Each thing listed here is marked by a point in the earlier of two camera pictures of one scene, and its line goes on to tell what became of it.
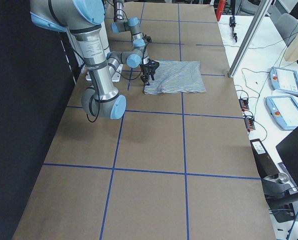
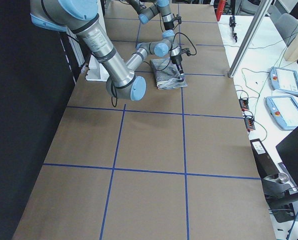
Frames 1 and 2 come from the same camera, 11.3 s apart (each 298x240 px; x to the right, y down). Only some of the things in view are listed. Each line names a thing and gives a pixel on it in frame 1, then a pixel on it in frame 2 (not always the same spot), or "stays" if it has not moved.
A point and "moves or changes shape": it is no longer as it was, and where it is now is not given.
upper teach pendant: x=285 y=80 stays
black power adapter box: x=265 y=164 stays
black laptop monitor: x=294 y=150 stays
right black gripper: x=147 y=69 to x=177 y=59
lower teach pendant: x=285 y=111 stays
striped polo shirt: x=176 y=76 moves or changes shape
